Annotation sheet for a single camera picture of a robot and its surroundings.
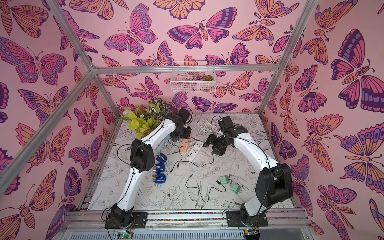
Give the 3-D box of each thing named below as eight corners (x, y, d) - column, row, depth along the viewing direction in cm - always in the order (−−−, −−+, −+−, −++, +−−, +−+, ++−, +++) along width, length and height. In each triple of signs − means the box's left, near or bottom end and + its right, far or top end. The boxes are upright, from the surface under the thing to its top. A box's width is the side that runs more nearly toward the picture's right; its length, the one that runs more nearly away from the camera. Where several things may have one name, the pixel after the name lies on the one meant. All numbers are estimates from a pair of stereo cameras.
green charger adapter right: (229, 189, 85) (230, 187, 83) (232, 183, 87) (233, 182, 85) (237, 194, 83) (238, 193, 81) (240, 188, 85) (241, 187, 83)
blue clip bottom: (156, 183, 88) (154, 181, 86) (157, 175, 91) (156, 173, 89) (165, 183, 88) (164, 181, 86) (166, 175, 91) (165, 173, 89)
